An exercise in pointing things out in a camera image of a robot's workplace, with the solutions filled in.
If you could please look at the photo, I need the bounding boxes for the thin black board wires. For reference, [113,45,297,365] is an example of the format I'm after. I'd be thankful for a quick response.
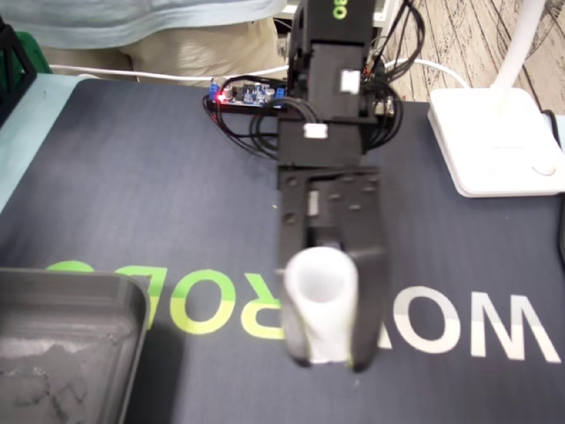
[212,103,283,156]

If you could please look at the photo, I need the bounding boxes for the person in light shirt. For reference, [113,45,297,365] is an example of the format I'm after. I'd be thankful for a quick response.
[0,0,292,83]

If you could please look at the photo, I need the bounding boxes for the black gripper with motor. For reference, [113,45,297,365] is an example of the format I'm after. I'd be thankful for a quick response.
[275,164,390,373]

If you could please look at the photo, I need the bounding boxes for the black plastic tray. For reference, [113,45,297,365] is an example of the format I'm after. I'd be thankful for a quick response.
[0,269,150,424]

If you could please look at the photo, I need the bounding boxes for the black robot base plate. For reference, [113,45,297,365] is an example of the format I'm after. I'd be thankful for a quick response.
[205,95,398,130]

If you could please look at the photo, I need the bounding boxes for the white power cable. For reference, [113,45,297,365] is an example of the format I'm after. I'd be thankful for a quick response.
[48,58,471,89]

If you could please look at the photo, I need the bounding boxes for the black gripper servo cable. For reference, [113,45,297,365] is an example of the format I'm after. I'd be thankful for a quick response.
[361,82,405,150]

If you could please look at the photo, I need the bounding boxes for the black cable bundle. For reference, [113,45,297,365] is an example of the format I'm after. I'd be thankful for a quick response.
[374,0,428,83]

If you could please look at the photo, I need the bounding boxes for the dark grey printed desk mat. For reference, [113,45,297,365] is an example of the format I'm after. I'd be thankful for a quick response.
[0,78,565,424]

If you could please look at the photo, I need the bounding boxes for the white desk lamp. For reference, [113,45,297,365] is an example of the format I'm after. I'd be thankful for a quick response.
[426,0,565,199]

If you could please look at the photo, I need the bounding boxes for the blue circuit board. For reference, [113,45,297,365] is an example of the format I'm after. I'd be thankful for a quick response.
[207,78,288,110]

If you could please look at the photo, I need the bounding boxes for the black truss frame stand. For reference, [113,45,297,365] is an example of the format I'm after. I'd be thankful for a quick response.
[0,15,37,127]

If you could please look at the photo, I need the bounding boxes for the white plastic flanged tube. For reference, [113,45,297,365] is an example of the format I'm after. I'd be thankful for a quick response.
[282,246,358,367]

